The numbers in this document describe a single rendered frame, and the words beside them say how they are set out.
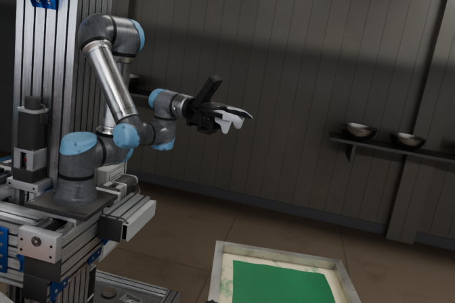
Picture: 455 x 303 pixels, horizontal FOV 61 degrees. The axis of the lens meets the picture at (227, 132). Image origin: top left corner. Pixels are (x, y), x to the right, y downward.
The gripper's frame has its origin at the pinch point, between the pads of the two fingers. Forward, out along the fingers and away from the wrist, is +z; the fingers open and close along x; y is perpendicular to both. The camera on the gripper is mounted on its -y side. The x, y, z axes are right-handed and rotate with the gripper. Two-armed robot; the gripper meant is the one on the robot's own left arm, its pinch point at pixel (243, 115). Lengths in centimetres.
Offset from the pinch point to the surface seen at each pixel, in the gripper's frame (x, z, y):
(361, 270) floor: -244, -10, 203
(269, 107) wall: -304, -163, 85
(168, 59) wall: -255, -282, 42
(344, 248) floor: -274, -38, 207
